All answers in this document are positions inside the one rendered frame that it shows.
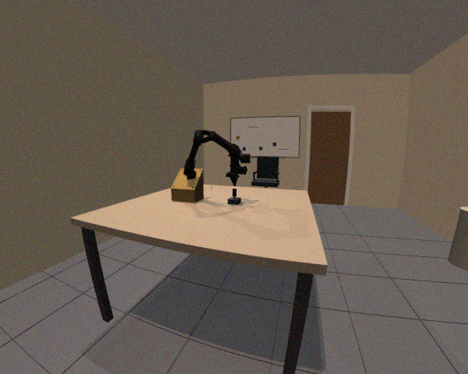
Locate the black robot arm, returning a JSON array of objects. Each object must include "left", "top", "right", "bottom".
[{"left": 183, "top": 130, "right": 250, "bottom": 180}]

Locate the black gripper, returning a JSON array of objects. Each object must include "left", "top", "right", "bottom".
[{"left": 226, "top": 163, "right": 243, "bottom": 186}]

